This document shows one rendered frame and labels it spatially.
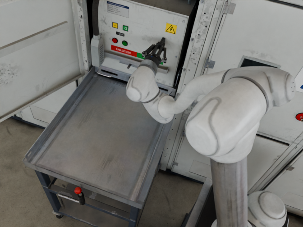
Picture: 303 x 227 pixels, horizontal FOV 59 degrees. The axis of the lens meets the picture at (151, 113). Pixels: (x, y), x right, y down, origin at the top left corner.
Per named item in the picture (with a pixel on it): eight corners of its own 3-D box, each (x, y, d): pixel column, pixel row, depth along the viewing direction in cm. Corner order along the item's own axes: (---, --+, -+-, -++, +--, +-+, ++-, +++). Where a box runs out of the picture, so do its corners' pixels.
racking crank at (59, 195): (60, 209, 155) (51, 187, 132) (62, 204, 157) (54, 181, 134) (86, 219, 153) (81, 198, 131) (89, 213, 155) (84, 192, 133)
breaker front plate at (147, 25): (171, 89, 163) (187, 18, 127) (98, 67, 169) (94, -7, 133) (172, 88, 164) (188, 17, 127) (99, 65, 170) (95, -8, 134)
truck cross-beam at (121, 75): (174, 96, 166) (176, 89, 161) (94, 71, 173) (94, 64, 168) (176, 91, 169) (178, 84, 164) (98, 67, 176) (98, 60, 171)
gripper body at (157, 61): (140, 70, 129) (146, 59, 135) (157, 74, 128) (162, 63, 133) (141, 57, 123) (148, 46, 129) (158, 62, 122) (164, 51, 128)
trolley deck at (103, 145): (141, 209, 125) (142, 204, 121) (25, 166, 133) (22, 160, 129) (177, 110, 169) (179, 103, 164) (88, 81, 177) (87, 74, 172)
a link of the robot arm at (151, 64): (153, 83, 125) (157, 75, 128) (156, 69, 118) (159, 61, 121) (135, 78, 126) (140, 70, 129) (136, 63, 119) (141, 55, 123)
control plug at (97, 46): (99, 68, 155) (98, 42, 141) (91, 65, 155) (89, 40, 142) (105, 60, 160) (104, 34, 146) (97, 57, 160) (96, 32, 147)
